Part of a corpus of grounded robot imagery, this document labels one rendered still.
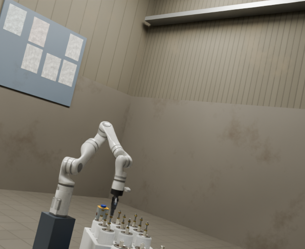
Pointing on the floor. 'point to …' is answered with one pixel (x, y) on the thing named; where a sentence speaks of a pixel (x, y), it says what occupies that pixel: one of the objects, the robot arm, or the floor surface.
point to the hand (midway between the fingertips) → (111, 212)
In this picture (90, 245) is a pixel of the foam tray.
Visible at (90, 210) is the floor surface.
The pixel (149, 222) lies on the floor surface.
